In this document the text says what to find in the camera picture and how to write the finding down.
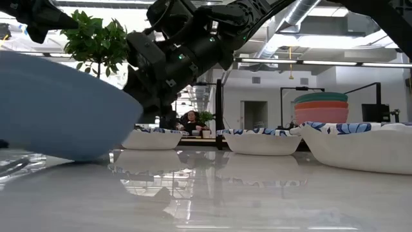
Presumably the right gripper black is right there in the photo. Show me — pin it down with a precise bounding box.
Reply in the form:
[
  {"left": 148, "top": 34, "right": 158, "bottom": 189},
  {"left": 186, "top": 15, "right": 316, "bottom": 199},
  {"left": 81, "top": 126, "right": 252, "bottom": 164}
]
[{"left": 123, "top": 37, "right": 234, "bottom": 123}]

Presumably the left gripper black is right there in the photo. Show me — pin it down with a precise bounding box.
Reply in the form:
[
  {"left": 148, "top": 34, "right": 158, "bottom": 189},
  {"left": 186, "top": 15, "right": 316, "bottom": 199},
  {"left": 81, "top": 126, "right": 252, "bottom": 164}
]
[{"left": 0, "top": 0, "right": 79, "bottom": 44}]

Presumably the blue patterned paper bowl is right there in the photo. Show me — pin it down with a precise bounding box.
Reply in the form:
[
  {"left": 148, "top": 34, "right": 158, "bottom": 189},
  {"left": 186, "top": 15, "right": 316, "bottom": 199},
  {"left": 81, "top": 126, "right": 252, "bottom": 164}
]
[
  {"left": 216, "top": 128, "right": 303, "bottom": 157},
  {"left": 288, "top": 121, "right": 412, "bottom": 176},
  {"left": 121, "top": 127, "right": 184, "bottom": 151}
]

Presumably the blue plastic bowl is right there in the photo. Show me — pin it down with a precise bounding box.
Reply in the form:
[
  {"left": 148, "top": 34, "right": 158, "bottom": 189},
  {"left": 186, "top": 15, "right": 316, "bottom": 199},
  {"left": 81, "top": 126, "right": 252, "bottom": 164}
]
[{"left": 0, "top": 50, "right": 144, "bottom": 162}]

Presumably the green plastic bowl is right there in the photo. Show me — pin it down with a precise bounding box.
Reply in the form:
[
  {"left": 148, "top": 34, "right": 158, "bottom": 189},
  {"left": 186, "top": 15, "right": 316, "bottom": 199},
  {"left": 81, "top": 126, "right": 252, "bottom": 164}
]
[{"left": 293, "top": 92, "right": 349, "bottom": 105}]

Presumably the orange plastic bowl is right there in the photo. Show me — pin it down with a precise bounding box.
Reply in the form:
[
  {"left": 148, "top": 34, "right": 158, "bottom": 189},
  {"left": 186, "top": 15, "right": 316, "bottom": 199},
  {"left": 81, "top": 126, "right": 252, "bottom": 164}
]
[{"left": 294, "top": 100, "right": 350, "bottom": 111}]

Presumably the pink plastic bowl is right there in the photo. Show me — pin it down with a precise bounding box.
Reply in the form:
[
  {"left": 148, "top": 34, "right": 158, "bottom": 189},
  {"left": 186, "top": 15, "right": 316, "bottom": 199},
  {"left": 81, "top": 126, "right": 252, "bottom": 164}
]
[{"left": 294, "top": 107, "right": 350, "bottom": 126}]

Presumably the potted green tree black pot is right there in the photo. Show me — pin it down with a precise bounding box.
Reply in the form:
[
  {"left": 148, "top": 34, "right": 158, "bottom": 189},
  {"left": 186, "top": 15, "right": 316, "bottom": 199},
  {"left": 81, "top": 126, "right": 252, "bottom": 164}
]
[{"left": 60, "top": 8, "right": 130, "bottom": 79}]

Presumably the person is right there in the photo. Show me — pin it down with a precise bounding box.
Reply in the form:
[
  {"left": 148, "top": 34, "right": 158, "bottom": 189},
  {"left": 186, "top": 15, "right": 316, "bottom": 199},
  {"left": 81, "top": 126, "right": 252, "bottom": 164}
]
[{"left": 178, "top": 110, "right": 211, "bottom": 137}]

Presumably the small potted green plant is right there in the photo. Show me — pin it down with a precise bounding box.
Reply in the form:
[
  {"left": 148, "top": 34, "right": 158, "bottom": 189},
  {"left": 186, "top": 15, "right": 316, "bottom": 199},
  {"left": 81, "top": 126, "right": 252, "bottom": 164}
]
[{"left": 197, "top": 110, "right": 216, "bottom": 139}]

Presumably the light wooden desk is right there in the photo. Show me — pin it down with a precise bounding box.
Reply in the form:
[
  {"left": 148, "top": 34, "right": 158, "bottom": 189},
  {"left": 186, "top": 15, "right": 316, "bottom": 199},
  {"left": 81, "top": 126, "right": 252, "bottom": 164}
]
[{"left": 178, "top": 137, "right": 217, "bottom": 144}]

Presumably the long white light bar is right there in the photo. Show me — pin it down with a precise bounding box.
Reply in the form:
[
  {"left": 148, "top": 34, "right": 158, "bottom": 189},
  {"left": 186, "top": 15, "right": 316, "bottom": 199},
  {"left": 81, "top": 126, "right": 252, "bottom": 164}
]
[
  {"left": 302, "top": 60, "right": 358, "bottom": 66},
  {"left": 241, "top": 58, "right": 297, "bottom": 64},
  {"left": 362, "top": 62, "right": 412, "bottom": 69}
]

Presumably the black monitor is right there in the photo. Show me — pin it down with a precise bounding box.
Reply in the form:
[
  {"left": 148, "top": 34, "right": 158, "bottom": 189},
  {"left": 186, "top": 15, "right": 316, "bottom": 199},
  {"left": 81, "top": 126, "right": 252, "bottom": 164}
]
[{"left": 360, "top": 103, "right": 391, "bottom": 124}]

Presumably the black device on stand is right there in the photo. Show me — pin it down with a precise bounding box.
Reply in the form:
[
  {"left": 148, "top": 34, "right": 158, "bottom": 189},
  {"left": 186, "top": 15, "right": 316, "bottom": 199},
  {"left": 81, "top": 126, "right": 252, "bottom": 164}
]
[{"left": 389, "top": 108, "right": 402, "bottom": 124}]

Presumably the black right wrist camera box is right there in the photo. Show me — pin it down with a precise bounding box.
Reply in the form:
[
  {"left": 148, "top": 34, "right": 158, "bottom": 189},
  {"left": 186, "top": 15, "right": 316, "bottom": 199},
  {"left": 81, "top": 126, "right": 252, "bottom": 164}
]
[{"left": 126, "top": 31, "right": 167, "bottom": 83}]

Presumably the wooden shelf with black frame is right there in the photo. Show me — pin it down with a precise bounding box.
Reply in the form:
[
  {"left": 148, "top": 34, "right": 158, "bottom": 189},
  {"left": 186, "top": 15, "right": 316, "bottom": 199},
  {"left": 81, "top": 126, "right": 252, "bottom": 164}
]
[{"left": 192, "top": 79, "right": 383, "bottom": 151}]

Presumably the black metal stand frame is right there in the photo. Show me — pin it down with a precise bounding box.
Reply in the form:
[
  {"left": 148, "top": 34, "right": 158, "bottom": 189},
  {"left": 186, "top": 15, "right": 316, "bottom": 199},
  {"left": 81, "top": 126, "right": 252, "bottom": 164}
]
[{"left": 279, "top": 86, "right": 326, "bottom": 130}]

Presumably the yellow hanging cord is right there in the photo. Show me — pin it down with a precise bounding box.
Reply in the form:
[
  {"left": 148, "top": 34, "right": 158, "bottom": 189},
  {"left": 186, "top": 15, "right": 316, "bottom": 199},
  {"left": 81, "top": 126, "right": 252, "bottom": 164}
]
[{"left": 288, "top": 46, "right": 295, "bottom": 81}]

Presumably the silver ventilation duct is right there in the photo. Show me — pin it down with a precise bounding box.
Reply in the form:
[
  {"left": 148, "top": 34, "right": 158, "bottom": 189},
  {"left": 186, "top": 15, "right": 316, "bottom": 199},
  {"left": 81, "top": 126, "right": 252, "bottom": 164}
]
[{"left": 254, "top": 0, "right": 324, "bottom": 70}]

